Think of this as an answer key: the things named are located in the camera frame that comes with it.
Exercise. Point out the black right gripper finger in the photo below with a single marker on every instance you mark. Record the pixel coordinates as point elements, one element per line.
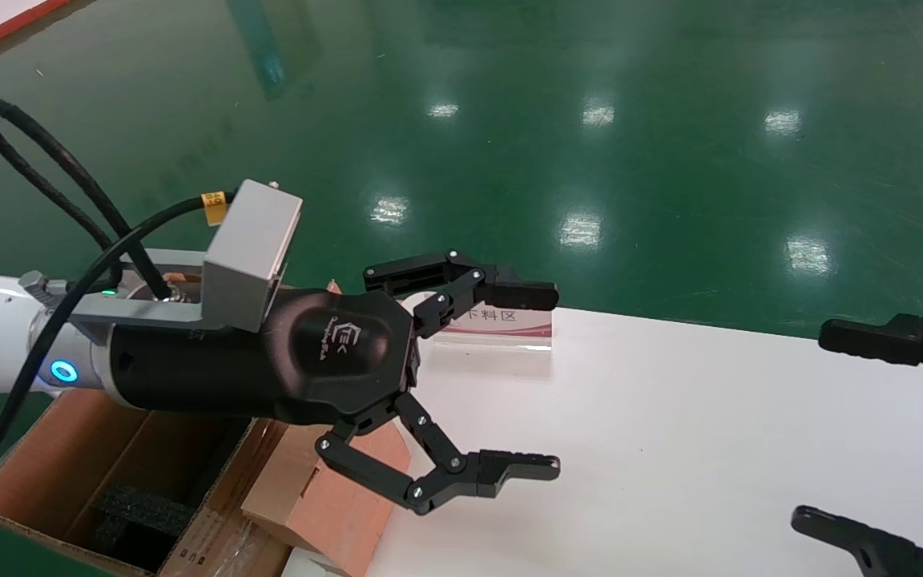
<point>910,340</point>
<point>886,553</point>

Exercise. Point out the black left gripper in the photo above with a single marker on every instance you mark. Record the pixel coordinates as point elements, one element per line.
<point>309,353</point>

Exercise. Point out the large cardboard box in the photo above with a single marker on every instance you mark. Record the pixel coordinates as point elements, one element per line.
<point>53,457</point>

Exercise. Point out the acrylic sign with red print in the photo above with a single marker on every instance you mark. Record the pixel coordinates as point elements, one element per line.
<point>509,320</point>

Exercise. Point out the black foam insert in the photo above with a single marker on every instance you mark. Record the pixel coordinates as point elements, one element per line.
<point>141,521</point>

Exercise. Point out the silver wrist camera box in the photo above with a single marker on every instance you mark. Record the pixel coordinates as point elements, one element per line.
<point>249,248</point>

